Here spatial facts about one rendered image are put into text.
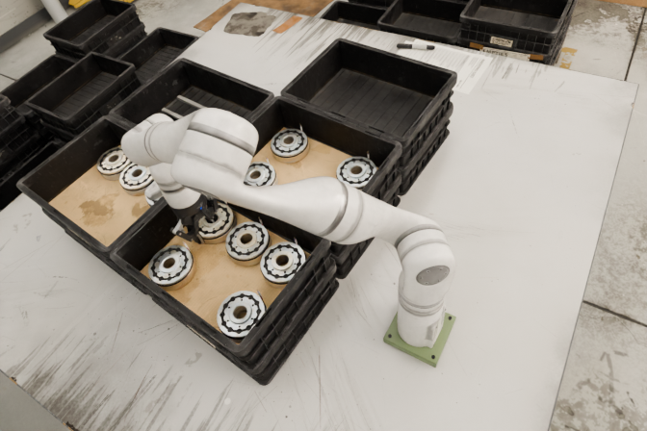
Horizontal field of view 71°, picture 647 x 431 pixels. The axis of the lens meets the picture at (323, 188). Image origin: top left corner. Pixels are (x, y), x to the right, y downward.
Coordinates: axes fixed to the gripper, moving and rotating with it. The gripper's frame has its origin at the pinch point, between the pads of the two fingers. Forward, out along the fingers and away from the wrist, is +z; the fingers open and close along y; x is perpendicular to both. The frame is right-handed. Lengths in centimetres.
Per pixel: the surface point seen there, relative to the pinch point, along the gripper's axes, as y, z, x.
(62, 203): -10.2, 2.6, 44.8
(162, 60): 92, 48, 129
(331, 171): 30.7, 2.4, -17.2
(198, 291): -12.6, 2.5, -7.7
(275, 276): -2.4, -0.4, -22.6
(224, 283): -8.2, 2.5, -11.7
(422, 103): 64, 2, -28
